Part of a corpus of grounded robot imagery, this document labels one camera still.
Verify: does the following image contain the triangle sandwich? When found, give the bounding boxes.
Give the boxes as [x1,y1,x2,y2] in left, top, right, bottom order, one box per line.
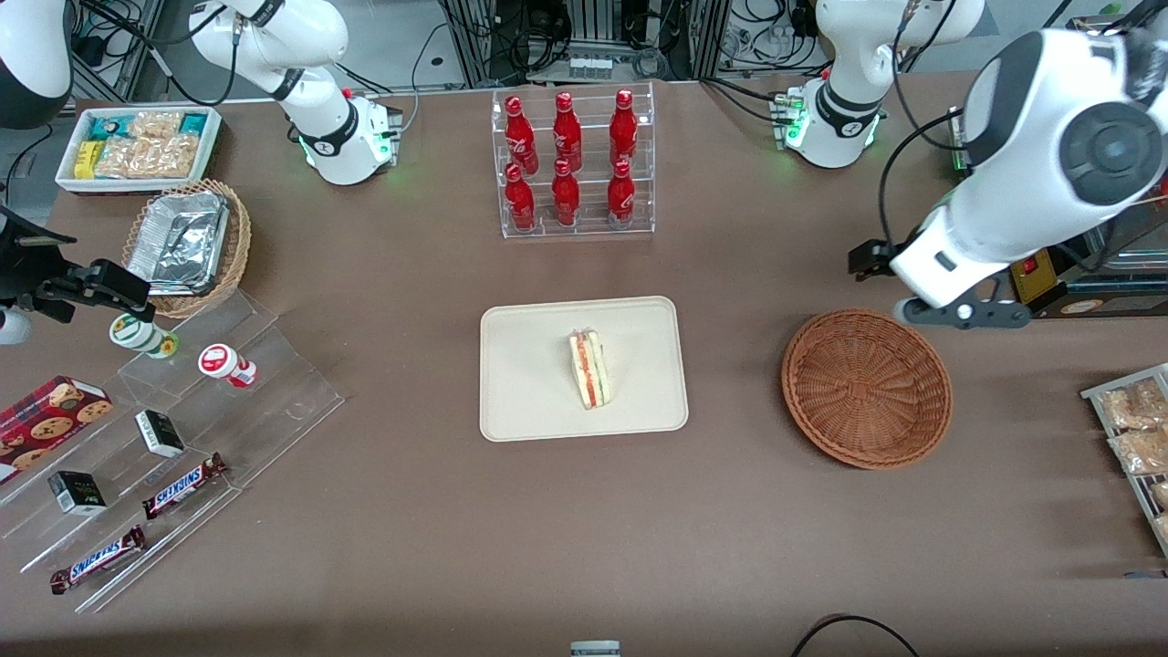
[568,329,614,411]

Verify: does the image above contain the brown wicker basket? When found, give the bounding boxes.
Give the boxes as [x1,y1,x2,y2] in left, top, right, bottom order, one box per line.
[781,308,954,470]

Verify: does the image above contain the beige plastic tray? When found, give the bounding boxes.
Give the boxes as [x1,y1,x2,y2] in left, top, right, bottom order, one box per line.
[480,296,689,443]

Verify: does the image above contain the light wicker basket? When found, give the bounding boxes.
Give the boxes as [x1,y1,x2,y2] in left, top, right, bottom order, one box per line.
[121,179,252,318]

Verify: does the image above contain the black food warmer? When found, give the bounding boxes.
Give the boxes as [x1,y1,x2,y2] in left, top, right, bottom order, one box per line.
[949,14,1168,318]

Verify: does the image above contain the red cola bottle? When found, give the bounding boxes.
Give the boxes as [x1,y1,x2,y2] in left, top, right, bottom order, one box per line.
[505,96,539,174]
[607,160,636,227]
[551,159,581,226]
[553,91,583,172]
[610,89,639,167]
[505,162,537,231]

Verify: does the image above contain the clear acrylic bottle rack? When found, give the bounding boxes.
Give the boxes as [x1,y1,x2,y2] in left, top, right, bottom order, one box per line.
[491,82,656,240]

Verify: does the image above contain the clear acrylic stepped display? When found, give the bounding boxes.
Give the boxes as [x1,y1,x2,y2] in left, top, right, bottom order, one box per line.
[0,287,346,614]

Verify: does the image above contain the red cap yogurt bottle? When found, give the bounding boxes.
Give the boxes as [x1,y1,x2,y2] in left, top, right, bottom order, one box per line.
[198,343,257,389]

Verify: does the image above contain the white plastic snack bin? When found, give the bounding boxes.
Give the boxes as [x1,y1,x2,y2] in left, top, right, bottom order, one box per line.
[55,105,223,196]

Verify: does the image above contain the aluminium foil container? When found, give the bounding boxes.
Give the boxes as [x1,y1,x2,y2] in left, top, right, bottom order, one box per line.
[128,190,229,295]

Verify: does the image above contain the snickers chocolate bar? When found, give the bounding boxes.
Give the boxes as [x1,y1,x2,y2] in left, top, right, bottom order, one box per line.
[141,454,229,521]
[49,525,148,595]

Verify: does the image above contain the clear bag of nuts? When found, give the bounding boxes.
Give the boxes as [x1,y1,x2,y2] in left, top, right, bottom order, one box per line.
[128,109,183,142]
[96,135,200,180]

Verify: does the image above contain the small black box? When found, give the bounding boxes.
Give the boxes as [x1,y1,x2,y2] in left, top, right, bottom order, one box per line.
[135,410,186,458]
[47,470,107,516]

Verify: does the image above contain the green cap yogurt bottle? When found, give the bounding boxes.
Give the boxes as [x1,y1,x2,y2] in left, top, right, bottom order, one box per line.
[109,312,180,360]

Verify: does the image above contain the red cookie box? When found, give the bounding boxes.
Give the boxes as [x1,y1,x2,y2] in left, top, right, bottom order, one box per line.
[0,375,115,485]

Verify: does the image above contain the black left wrist cable clamp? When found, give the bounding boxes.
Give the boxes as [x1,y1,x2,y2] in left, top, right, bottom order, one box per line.
[848,239,904,280]

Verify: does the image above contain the black wrist cable clamp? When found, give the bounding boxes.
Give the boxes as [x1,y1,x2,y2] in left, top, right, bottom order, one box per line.
[848,239,904,280]
[36,260,151,322]

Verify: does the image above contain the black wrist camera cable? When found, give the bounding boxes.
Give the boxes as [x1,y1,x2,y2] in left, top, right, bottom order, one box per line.
[877,109,965,249]

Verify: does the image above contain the metal wire snack rack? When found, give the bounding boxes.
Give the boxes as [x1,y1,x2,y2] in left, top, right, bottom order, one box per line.
[1081,363,1168,558]

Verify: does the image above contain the black floor cable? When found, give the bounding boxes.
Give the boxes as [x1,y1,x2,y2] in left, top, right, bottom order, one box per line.
[789,614,923,657]

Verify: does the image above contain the aluminium frame rack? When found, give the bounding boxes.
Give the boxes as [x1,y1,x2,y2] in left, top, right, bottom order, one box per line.
[438,0,731,88]

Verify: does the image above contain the black right wrist cable clamp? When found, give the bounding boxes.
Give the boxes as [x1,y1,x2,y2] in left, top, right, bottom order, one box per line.
[36,260,151,322]

